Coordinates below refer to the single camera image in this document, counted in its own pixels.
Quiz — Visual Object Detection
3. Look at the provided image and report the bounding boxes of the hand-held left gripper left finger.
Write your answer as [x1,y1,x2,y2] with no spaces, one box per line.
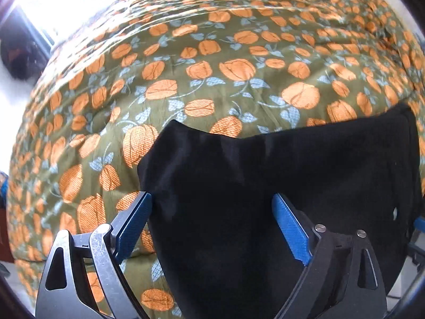
[35,192,152,319]

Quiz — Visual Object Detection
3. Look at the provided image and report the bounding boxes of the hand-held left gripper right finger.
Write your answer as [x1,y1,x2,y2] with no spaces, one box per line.
[271,194,387,319]

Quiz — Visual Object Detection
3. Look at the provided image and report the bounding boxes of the black pants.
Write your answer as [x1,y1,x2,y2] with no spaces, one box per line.
[137,103,424,319]

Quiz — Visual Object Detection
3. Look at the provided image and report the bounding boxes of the floral green orange blanket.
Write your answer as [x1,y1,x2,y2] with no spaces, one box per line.
[7,0,425,319]

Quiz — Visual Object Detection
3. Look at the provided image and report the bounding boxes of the black bag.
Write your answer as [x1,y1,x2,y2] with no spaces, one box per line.
[0,20,54,82]

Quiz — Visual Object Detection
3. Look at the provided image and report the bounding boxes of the bright window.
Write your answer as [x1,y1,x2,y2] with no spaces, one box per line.
[15,0,122,52]

